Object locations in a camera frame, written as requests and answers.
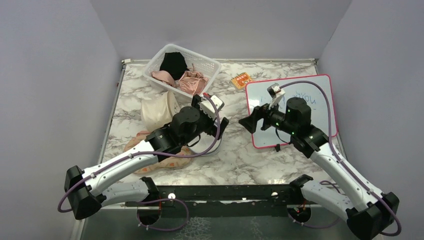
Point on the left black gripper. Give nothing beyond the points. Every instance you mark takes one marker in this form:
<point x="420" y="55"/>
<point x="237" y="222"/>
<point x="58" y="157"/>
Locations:
<point x="212" y="129"/>

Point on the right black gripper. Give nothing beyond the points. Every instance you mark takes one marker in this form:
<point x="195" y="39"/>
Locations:
<point x="250" y="122"/>

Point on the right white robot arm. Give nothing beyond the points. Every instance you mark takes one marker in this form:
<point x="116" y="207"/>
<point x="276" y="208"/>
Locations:
<point x="364" y="207"/>

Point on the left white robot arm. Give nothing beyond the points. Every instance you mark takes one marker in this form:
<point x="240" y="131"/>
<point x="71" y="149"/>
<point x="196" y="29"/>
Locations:
<point x="90" y="189"/>

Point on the floral orange laundry bag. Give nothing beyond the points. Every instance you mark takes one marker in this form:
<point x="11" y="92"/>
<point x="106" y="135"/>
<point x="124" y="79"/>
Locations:
<point x="170" y="162"/>

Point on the pink satin bra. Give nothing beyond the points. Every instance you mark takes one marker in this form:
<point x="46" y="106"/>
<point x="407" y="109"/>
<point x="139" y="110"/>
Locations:
<point x="192" y="82"/>

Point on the cream cylindrical laundry bag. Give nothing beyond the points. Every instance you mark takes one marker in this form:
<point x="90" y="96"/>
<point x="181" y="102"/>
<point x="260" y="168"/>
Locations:
<point x="157" y="112"/>

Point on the beige bra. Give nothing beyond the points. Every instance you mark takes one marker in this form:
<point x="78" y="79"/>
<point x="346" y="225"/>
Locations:
<point x="164" y="77"/>

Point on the orange card pack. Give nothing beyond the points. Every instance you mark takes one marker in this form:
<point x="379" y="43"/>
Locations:
<point x="241" y="80"/>

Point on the white plastic basket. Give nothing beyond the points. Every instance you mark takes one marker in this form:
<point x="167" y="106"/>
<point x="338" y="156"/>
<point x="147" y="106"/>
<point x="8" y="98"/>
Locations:
<point x="209" y="67"/>

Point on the pink framed whiteboard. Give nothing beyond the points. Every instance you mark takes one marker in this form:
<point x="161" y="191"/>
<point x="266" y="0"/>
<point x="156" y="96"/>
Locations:
<point x="257" y="95"/>

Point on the black garment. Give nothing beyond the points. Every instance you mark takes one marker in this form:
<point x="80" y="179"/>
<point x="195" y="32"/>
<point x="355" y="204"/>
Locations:
<point x="174" y="63"/>

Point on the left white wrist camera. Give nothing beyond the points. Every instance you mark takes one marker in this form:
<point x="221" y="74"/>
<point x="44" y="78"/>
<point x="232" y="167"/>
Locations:
<point x="211" y="105"/>

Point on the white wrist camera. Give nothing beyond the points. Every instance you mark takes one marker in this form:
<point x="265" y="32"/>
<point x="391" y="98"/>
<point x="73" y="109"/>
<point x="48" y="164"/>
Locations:
<point x="276" y="93"/>
<point x="211" y="105"/>

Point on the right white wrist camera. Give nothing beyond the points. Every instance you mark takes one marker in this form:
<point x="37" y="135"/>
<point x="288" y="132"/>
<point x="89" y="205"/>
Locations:
<point x="276" y="93"/>

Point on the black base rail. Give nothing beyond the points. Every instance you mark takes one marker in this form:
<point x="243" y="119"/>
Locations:
<point x="214" y="201"/>

